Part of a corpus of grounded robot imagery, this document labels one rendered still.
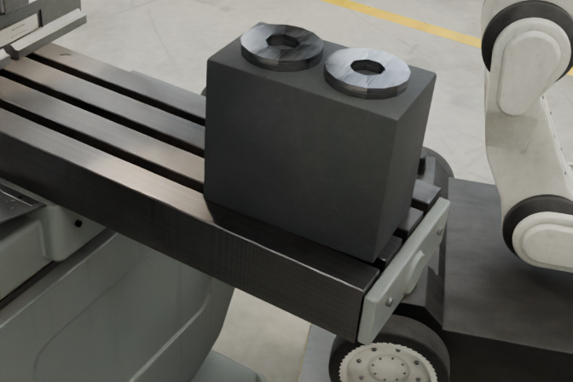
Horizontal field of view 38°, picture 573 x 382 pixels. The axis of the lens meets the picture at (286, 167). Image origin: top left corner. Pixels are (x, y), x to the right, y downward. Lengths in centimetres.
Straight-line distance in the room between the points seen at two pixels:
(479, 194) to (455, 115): 144
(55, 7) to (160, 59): 200
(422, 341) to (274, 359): 79
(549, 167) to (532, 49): 25
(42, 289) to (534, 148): 80
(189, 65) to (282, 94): 246
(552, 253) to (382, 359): 34
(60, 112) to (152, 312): 49
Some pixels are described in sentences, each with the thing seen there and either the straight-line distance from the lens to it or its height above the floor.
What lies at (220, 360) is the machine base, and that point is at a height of 20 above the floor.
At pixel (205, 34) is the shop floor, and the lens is 355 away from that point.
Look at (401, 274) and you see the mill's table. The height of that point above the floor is 93.
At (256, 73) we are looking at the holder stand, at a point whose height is 113.
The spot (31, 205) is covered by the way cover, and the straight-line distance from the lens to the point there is 111.
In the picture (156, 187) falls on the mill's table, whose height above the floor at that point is 95.
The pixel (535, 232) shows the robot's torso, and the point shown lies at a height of 70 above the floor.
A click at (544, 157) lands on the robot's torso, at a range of 142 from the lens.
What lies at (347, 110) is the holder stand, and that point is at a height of 113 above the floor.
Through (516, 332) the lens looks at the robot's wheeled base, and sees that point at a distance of 145.
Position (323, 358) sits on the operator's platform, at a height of 40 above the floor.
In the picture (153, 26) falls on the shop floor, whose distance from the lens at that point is 362.
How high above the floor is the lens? 154
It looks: 34 degrees down
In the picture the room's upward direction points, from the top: 5 degrees clockwise
